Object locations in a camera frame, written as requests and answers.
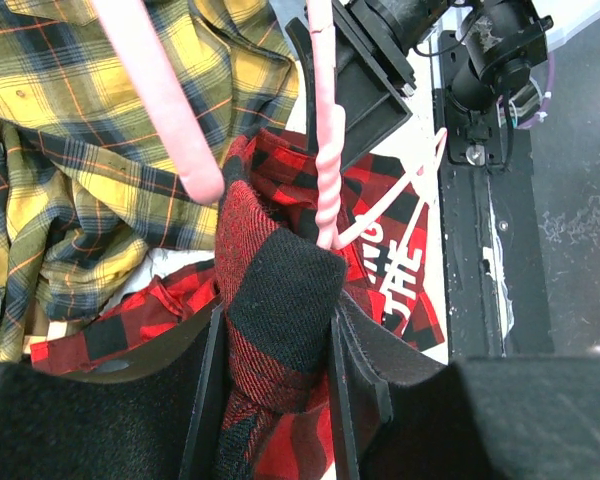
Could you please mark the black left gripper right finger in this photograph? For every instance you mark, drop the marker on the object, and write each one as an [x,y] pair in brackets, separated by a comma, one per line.
[398,414]

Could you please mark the white garment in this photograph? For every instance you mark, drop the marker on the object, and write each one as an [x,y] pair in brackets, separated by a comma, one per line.
[161,262]

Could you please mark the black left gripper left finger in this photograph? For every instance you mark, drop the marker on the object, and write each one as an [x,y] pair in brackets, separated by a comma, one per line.
[154,413]

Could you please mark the red black plaid shirt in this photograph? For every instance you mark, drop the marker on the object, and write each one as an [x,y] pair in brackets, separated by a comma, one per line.
[279,290]

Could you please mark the pink wire hanger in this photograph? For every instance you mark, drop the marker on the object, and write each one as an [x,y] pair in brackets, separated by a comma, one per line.
[130,31]

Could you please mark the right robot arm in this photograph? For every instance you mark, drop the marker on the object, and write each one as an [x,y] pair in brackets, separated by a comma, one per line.
[502,41]

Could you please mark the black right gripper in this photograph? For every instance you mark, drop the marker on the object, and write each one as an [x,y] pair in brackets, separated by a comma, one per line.
[373,40]

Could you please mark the yellow plaid shirt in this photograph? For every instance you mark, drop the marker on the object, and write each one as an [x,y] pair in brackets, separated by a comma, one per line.
[86,185]

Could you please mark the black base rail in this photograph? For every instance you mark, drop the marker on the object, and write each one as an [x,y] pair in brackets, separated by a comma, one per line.
[496,294]

